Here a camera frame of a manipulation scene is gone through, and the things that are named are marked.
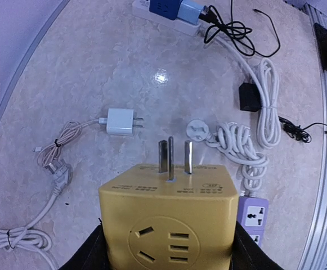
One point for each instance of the yellow cube socket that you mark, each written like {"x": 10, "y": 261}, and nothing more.
{"x": 168, "y": 216}

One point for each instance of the purple power strip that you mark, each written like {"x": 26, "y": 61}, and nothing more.
{"x": 252, "y": 216}

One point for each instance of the white power strip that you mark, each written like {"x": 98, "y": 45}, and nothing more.
{"x": 140, "y": 8}

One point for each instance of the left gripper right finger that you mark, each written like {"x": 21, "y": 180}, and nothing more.
{"x": 247, "y": 255}

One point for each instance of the white plug adapter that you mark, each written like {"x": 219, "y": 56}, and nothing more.
{"x": 120, "y": 122}

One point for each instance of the black power adapter with cable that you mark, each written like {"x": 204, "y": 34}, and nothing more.
{"x": 250, "y": 100}

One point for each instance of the light blue plug adapter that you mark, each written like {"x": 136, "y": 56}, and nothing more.
{"x": 189, "y": 11}

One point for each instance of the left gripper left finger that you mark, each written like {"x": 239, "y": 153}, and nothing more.
{"x": 92, "y": 254}

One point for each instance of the dark blue cube socket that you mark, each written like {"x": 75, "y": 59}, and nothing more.
{"x": 165, "y": 8}

